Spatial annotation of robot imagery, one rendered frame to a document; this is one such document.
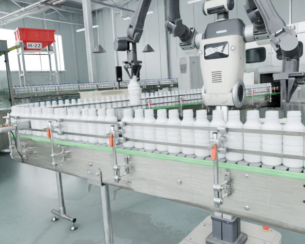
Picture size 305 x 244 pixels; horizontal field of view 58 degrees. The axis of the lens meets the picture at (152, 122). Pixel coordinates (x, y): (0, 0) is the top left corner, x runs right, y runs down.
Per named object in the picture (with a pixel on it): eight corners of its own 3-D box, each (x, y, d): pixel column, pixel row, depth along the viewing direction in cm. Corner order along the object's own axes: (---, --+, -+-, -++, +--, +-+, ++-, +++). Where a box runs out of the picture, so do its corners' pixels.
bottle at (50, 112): (46, 137, 158) (42, 108, 156) (56, 135, 162) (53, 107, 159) (50, 138, 153) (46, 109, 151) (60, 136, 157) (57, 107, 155)
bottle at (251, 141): (250, 157, 94) (249, 109, 92) (266, 160, 90) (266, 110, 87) (239, 161, 91) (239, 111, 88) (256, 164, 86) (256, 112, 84)
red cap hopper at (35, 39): (31, 140, 705) (17, 27, 665) (25, 136, 763) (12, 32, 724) (66, 134, 756) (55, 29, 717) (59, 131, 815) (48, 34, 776)
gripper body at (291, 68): (303, 76, 94) (305, 55, 95) (272, 78, 100) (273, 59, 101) (306, 82, 99) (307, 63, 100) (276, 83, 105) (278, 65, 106)
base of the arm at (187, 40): (191, 45, 165) (195, 28, 168) (185, 37, 159) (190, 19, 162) (179, 46, 170) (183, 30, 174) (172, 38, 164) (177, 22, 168)
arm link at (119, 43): (141, 33, 146) (134, 27, 151) (122, 31, 139) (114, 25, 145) (136, 54, 152) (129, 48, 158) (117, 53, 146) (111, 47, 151)
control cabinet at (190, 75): (200, 124, 797) (198, 57, 770) (213, 126, 756) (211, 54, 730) (179, 128, 752) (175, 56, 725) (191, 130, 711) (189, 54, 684)
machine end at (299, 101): (284, 134, 595) (285, 39, 567) (355, 143, 489) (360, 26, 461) (236, 147, 506) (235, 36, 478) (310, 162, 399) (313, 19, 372)
